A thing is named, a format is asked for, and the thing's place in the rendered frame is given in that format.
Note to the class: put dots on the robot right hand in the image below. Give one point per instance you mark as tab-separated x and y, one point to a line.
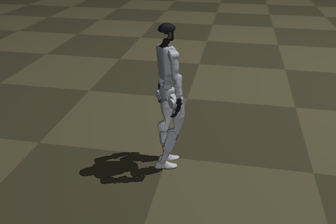
177	108

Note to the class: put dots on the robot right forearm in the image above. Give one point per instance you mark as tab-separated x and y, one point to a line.
178	87

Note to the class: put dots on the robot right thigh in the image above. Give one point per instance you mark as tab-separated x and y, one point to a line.
179	119

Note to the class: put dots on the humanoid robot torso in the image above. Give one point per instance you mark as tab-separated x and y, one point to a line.
164	68

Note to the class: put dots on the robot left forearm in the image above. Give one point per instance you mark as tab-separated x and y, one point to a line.
160	81

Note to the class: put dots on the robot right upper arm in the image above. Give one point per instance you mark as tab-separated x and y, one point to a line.
173	56

